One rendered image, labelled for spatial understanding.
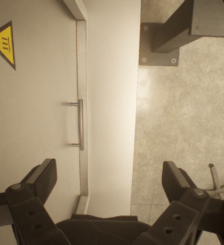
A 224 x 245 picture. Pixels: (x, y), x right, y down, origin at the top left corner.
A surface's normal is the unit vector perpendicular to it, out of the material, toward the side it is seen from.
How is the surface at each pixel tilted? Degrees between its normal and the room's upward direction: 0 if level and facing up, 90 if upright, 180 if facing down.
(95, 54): 0
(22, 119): 90
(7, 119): 90
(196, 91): 0
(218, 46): 0
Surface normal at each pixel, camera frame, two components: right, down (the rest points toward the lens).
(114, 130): -0.03, 0.25
